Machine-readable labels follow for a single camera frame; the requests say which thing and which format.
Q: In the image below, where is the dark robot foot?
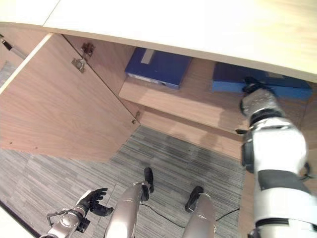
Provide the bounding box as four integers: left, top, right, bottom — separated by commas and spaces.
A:
140, 167, 155, 202
185, 186, 204, 213

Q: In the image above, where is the dark right robot foot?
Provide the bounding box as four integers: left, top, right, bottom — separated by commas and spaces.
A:
185, 186, 204, 213

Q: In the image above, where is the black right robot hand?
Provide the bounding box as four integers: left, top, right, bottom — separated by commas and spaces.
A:
242, 76, 276, 95

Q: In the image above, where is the black floor cable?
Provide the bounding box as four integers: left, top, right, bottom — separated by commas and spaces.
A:
137, 202, 240, 228

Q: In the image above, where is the dark left robot foot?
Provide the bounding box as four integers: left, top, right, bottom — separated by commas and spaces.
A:
140, 167, 155, 202

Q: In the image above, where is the white desk edge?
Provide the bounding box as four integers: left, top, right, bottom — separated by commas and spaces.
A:
0, 200, 40, 238

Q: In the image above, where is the wooden cabinet shelf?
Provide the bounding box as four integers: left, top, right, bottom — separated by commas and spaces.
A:
118, 58, 251, 136

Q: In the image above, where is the black and silver rod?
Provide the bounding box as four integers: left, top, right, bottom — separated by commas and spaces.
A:
0, 34, 27, 60

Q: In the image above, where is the silver right robot leg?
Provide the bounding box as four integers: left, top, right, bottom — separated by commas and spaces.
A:
182, 193, 216, 238

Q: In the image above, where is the wooden cabinet door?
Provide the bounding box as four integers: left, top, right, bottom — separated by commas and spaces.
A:
0, 32, 141, 164

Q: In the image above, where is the dark blue file folder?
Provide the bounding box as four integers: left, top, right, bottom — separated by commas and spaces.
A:
124, 47, 193, 90

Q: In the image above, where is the wooden office cabinet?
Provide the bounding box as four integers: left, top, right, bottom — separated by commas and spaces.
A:
0, 0, 317, 238

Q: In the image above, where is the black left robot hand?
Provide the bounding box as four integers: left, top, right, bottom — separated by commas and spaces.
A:
75, 187, 114, 217

